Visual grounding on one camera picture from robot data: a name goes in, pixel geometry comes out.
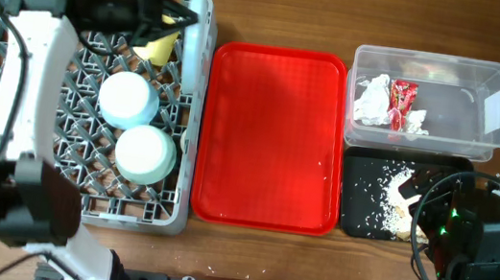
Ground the red snack wrapper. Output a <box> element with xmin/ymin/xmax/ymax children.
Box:
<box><xmin>388</xmin><ymin>80</ymin><xmax>418</xmax><ymax>131</ymax></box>

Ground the rice and peanut shell waste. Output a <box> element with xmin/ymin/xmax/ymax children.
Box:
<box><xmin>342</xmin><ymin>157</ymin><xmax>420</xmax><ymax>242</ymax></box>

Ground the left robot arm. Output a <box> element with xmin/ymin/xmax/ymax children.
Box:
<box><xmin>0</xmin><ymin>0</ymin><xmax>200</xmax><ymax>280</ymax></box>

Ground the yellow plastic cup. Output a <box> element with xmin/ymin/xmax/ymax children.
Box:
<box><xmin>133</xmin><ymin>31</ymin><xmax>179</xmax><ymax>66</ymax></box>

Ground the clear plastic bin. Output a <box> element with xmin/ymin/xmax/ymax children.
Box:
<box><xmin>344</xmin><ymin>45</ymin><xmax>500</xmax><ymax>162</ymax></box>

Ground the mint green bowl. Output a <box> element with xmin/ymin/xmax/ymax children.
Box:
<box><xmin>115</xmin><ymin>125</ymin><xmax>177</xmax><ymax>185</ymax></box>

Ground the white plastic spoon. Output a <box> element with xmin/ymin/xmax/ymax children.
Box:
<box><xmin>179</xmin><ymin>129</ymin><xmax>187</xmax><ymax>152</ymax></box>

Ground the light blue plate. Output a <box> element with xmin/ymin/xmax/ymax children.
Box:
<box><xmin>180</xmin><ymin>0</ymin><xmax>215</xmax><ymax>95</ymax></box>

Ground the grey dishwasher rack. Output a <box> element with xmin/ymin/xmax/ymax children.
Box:
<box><xmin>0</xmin><ymin>0</ymin><xmax>208</xmax><ymax>235</ymax></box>

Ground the light blue small bowl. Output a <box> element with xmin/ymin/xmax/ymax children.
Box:
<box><xmin>98</xmin><ymin>71</ymin><xmax>160</xmax><ymax>130</ymax></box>

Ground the red plastic tray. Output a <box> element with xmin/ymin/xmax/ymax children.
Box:
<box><xmin>191</xmin><ymin>41</ymin><xmax>347</xmax><ymax>236</ymax></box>

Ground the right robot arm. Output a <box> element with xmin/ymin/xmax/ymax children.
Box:
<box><xmin>398</xmin><ymin>168</ymin><xmax>500</xmax><ymax>280</ymax></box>

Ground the white tissue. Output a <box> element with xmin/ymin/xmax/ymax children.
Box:
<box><xmin>353</xmin><ymin>74</ymin><xmax>391</xmax><ymax>127</ymax></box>
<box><xmin>404</xmin><ymin>109</ymin><xmax>429</xmax><ymax>135</ymax></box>

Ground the black plastic bin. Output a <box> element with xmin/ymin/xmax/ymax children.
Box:
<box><xmin>340</xmin><ymin>147</ymin><xmax>474</xmax><ymax>242</ymax></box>

